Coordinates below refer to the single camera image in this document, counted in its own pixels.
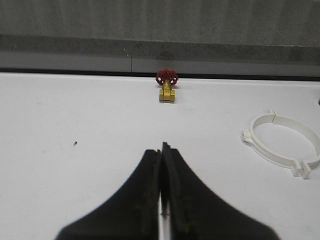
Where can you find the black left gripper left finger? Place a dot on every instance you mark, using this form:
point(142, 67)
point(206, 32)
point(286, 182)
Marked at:
point(130, 214)

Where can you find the grey stone ledge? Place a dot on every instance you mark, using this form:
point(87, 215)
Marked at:
point(272, 31)

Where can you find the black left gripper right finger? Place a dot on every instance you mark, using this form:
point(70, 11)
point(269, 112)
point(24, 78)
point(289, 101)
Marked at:
point(197, 213)

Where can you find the brass valve red handwheel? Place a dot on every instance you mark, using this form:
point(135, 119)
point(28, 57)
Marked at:
point(166, 79)

